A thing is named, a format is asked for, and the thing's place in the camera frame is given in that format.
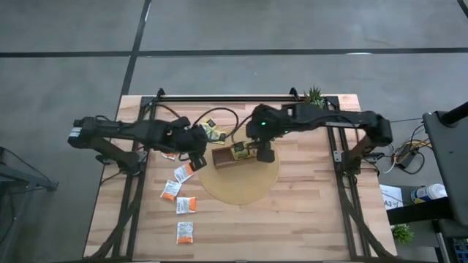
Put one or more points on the grey metal stand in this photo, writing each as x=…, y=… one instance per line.
x=29, y=179

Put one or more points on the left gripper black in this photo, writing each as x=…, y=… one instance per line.
x=190, y=140

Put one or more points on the white paper sheet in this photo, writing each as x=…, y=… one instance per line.
x=391, y=197

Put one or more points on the white wipes canister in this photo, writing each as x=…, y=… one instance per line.
x=428, y=193

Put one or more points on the round woven placemat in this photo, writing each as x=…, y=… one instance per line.
x=241, y=186

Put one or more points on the dark grey desk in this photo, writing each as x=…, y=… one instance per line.
x=451, y=164

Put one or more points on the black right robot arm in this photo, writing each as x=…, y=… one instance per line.
x=347, y=118

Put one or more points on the silver arm base bracket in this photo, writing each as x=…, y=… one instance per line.
x=338, y=156

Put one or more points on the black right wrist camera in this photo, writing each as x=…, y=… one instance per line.
x=265, y=152

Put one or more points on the small green artificial plant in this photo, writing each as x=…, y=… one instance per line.
x=402, y=233

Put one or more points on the white orange tea packet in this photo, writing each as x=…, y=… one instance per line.
x=181, y=174
x=170, y=156
x=184, y=233
x=170, y=190
x=185, y=205

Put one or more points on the black power adapter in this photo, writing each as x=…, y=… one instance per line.
x=406, y=158

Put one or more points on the black shelf bar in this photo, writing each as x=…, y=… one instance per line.
x=417, y=212

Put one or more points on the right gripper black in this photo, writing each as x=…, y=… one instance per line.
x=267, y=124

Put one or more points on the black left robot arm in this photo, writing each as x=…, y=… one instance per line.
x=120, y=129

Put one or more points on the black frame hook bracket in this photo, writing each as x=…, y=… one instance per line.
x=293, y=92
x=159, y=92

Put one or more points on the wooden three-compartment tea box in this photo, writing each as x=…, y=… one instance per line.
x=223, y=157

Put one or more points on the potted succulent plant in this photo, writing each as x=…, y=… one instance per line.
x=315, y=95

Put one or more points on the black desk pole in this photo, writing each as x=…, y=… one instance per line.
x=453, y=114

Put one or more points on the colourful keyboard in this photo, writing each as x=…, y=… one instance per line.
x=460, y=250

